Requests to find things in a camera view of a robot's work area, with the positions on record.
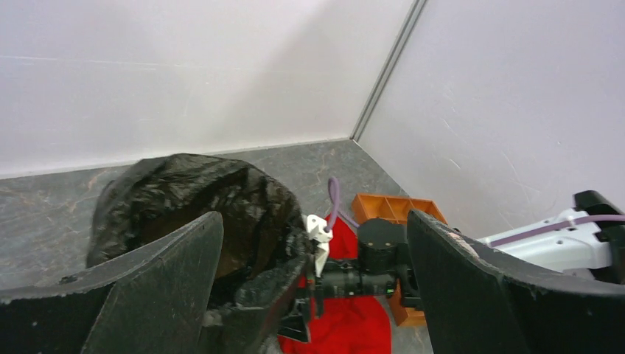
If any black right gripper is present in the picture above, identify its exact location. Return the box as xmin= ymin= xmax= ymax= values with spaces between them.
xmin=278 ymin=255 xmax=324 ymax=343

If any red cloth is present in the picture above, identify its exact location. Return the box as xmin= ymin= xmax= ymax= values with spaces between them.
xmin=278 ymin=214 xmax=410 ymax=353

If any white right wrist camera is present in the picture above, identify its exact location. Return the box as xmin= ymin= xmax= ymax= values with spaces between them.
xmin=305 ymin=214 xmax=333 ymax=277

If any black plastic trash bag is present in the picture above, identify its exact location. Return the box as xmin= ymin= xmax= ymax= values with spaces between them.
xmin=86 ymin=153 xmax=311 ymax=354

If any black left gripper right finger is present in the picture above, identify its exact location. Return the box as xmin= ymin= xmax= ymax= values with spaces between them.
xmin=407 ymin=210 xmax=624 ymax=353

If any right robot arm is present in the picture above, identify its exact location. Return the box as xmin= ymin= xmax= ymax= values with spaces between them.
xmin=279 ymin=190 xmax=624 ymax=353

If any orange compartment tray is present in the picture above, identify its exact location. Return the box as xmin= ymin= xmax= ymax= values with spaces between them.
xmin=351 ymin=193 xmax=447 ymax=327

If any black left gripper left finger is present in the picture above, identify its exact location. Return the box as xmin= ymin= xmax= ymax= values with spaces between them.
xmin=1 ymin=212 xmax=223 ymax=353

